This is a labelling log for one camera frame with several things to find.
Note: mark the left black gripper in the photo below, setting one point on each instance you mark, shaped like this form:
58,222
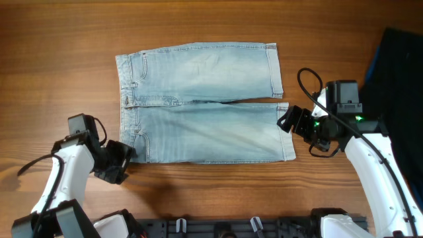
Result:
125,152

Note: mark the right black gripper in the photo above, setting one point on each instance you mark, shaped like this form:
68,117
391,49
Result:
300,126

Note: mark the light blue denim shorts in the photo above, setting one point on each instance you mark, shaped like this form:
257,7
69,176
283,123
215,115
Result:
205,102

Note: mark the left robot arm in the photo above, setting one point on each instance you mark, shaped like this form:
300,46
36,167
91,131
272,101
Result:
59,210

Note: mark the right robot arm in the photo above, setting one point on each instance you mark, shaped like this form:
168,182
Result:
337,116

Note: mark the black garment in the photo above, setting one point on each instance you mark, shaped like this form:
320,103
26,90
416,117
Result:
395,94

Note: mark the blue garment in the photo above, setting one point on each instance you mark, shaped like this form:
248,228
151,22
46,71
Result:
371,67

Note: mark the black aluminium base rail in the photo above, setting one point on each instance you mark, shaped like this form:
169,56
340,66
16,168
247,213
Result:
299,226

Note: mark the left white rail clip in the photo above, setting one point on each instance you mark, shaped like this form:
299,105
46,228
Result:
181,226

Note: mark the white rail clip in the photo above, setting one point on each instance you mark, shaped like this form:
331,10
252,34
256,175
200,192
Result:
181,226
257,227

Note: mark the right white rail clip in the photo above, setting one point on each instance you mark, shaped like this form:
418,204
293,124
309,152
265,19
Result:
257,227

